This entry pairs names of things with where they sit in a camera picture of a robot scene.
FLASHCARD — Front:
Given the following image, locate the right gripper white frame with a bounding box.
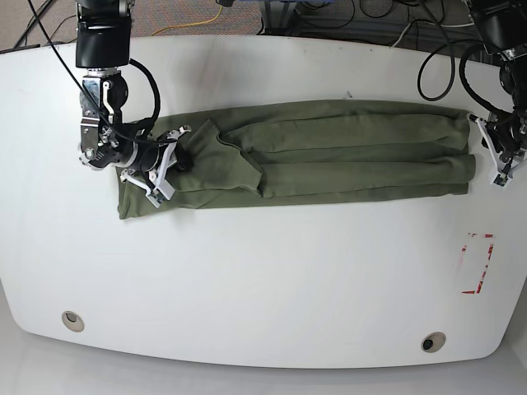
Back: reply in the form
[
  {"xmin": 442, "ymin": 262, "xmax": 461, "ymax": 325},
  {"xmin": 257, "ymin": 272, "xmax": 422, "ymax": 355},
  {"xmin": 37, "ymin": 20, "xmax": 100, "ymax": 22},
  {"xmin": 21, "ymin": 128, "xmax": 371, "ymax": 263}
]
[{"xmin": 119, "ymin": 125, "xmax": 194, "ymax": 202}]

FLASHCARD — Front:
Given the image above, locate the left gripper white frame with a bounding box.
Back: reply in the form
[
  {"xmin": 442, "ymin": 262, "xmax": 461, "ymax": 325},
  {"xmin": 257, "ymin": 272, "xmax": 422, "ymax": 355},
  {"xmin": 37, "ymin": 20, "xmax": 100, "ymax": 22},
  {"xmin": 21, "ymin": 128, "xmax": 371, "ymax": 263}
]
[{"xmin": 467, "ymin": 114, "xmax": 526, "ymax": 188}]

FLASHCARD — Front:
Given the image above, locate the olive green t-shirt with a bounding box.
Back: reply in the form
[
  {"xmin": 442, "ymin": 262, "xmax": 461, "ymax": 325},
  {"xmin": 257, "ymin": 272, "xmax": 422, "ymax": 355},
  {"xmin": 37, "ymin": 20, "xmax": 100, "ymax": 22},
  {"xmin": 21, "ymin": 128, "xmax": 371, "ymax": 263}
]
[{"xmin": 116, "ymin": 98, "xmax": 478, "ymax": 221}]

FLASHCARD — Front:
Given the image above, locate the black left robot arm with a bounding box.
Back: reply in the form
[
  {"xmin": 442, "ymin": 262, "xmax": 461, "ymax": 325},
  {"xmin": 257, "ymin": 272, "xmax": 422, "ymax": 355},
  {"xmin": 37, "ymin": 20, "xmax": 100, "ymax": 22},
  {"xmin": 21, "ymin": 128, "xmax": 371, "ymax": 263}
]
[{"xmin": 459, "ymin": 1, "xmax": 526, "ymax": 188}]

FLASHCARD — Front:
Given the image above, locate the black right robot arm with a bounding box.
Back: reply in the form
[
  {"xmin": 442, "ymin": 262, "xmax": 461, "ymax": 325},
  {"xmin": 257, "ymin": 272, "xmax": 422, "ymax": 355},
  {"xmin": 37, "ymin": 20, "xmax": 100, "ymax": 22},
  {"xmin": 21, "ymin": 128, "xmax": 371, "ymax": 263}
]
[{"xmin": 76, "ymin": 1, "xmax": 193, "ymax": 207}]

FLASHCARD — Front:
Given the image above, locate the red tape rectangle marking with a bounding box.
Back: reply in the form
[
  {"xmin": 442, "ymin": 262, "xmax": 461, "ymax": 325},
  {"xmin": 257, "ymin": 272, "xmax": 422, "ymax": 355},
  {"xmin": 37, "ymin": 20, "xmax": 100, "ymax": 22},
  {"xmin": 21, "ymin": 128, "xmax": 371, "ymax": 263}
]
[{"xmin": 457, "ymin": 233, "xmax": 495, "ymax": 295}]

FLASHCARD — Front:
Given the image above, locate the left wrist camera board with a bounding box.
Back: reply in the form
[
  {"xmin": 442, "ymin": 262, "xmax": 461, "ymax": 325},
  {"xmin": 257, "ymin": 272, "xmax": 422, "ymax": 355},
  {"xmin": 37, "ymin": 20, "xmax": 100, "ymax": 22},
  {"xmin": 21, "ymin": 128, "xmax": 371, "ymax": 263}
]
[{"xmin": 493, "ymin": 174, "xmax": 509, "ymax": 188}]

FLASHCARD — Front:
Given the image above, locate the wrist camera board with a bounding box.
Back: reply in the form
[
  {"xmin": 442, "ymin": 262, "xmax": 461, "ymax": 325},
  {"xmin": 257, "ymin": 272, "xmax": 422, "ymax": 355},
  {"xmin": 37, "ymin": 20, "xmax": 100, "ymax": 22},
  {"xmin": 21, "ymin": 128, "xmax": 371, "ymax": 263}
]
[
  {"xmin": 493, "ymin": 174, "xmax": 509, "ymax": 188},
  {"xmin": 147, "ymin": 191, "xmax": 166, "ymax": 208}
]

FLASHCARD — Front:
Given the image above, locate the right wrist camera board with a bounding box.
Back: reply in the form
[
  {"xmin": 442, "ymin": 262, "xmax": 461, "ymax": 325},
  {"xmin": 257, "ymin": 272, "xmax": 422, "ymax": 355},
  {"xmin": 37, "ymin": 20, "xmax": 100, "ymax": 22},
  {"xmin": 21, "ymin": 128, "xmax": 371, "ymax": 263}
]
[{"xmin": 147, "ymin": 191, "xmax": 166, "ymax": 208}]

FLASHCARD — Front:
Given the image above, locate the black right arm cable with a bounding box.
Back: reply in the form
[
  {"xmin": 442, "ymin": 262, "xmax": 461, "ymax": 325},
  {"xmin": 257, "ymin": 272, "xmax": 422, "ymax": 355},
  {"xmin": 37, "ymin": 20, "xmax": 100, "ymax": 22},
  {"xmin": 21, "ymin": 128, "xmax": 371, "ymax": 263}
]
[{"xmin": 28, "ymin": 0, "xmax": 161, "ymax": 141}]

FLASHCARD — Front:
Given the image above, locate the yellow cable on floor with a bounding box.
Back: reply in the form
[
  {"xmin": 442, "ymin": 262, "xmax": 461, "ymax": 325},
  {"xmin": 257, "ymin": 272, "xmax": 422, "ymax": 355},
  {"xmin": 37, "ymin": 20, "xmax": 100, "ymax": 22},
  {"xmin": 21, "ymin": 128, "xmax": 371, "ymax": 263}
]
[{"xmin": 152, "ymin": 3, "xmax": 226, "ymax": 38}]

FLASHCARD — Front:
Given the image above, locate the white cable on floor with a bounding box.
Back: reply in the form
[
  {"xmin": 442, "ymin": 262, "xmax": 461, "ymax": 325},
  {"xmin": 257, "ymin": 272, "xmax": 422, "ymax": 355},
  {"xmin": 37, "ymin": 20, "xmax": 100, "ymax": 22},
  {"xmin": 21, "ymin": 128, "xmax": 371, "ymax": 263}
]
[{"xmin": 389, "ymin": 20, "xmax": 474, "ymax": 49}]

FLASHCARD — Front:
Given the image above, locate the right table cable grommet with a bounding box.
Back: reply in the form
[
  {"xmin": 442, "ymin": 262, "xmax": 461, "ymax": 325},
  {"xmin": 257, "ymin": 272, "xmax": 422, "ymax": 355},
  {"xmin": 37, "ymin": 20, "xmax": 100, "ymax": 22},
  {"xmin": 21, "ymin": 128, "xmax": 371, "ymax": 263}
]
[{"xmin": 421, "ymin": 332, "xmax": 446, "ymax": 353}]

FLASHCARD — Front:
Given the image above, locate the table cable grommet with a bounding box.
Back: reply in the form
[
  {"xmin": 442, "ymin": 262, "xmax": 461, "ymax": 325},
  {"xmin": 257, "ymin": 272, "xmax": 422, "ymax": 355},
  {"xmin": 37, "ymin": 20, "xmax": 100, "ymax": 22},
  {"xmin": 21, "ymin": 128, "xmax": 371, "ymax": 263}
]
[
  {"xmin": 421, "ymin": 332, "xmax": 446, "ymax": 353},
  {"xmin": 62, "ymin": 311, "xmax": 85, "ymax": 332}
]

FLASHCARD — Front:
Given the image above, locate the left table cable grommet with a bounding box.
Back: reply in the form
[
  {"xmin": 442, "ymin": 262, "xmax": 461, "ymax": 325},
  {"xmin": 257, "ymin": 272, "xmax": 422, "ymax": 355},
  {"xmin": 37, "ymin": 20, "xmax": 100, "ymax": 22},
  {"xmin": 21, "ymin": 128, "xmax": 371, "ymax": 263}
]
[{"xmin": 62, "ymin": 311, "xmax": 85, "ymax": 332}]

